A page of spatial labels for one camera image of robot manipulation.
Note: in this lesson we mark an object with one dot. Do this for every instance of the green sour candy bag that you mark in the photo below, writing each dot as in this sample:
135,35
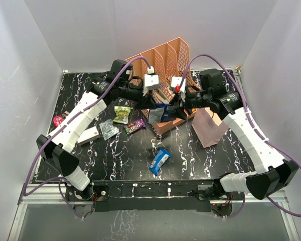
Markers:
122,114

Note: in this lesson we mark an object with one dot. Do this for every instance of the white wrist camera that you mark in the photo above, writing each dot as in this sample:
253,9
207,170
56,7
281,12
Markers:
151,81
178,88

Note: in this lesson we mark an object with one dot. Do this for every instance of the purple M&M's packet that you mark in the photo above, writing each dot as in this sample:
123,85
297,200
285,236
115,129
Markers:
135,126

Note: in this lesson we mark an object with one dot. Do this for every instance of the black front mounting rail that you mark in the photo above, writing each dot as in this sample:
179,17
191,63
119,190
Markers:
199,195

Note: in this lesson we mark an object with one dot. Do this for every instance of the lilac paper bag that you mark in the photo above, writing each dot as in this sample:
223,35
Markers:
209,127

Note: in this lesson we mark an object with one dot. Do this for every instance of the silver foil snack packet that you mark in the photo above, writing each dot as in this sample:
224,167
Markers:
108,130

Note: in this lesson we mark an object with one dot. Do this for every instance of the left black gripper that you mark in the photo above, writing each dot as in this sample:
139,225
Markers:
145,102

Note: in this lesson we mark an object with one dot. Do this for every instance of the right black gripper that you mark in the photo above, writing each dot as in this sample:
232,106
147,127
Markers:
179,112

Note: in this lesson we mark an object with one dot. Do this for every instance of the blue Burts chips bag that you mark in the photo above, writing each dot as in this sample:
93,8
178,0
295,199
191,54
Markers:
164,112

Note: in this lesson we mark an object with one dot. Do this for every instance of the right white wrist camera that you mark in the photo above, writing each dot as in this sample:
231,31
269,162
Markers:
178,88

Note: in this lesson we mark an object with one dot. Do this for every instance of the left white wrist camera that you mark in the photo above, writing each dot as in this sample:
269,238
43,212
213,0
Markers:
151,81

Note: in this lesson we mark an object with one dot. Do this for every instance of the pink plastic desk organizer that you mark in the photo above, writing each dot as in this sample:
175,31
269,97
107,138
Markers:
169,59

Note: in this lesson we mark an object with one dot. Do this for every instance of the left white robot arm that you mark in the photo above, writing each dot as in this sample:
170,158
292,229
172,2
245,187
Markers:
56,148

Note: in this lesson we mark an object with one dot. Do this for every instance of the white rectangular snack box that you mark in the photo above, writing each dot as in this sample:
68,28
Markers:
88,135

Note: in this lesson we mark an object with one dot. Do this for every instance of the pink candy packet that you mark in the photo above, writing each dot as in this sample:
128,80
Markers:
57,120

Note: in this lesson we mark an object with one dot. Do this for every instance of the blue Oreo cookie pack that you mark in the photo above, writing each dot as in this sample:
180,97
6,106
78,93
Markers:
159,160

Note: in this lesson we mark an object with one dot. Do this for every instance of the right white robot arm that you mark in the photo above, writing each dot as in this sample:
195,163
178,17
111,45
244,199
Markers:
272,171

